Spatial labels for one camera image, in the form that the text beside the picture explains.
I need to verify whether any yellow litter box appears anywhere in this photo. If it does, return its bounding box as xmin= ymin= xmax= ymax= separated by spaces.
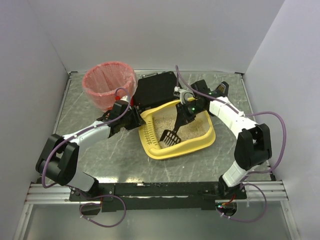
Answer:
xmin=138 ymin=100 xmax=216 ymax=160

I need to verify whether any black litter scoop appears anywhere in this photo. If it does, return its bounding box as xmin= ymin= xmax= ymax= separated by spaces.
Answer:
xmin=159 ymin=126 xmax=182 ymax=147

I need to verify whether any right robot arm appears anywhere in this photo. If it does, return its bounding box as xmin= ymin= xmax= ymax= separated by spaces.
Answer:
xmin=160 ymin=80 xmax=272 ymax=196

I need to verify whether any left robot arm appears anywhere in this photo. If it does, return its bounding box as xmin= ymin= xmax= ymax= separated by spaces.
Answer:
xmin=35 ymin=100 xmax=146 ymax=197

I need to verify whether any black carrying case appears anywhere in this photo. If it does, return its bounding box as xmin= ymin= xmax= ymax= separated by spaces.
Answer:
xmin=133 ymin=71 xmax=179 ymax=113

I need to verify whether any black metronome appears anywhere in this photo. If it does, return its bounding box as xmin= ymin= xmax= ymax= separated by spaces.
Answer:
xmin=213 ymin=81 xmax=229 ymax=98

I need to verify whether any red waste basket with liner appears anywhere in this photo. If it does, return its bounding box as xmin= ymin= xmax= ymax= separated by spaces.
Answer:
xmin=82 ymin=61 xmax=138 ymax=112

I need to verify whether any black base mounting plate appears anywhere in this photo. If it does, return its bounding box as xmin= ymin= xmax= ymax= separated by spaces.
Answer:
xmin=69 ymin=181 xmax=247 ymax=212

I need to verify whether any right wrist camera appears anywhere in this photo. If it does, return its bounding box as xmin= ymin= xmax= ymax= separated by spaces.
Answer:
xmin=173 ymin=86 xmax=193 ymax=104

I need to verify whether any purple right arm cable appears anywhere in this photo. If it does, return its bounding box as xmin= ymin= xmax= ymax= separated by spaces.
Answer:
xmin=175 ymin=65 xmax=287 ymax=223

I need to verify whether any aluminium frame rail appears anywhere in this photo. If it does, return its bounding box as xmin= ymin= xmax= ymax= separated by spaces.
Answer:
xmin=245 ymin=181 xmax=289 ymax=202

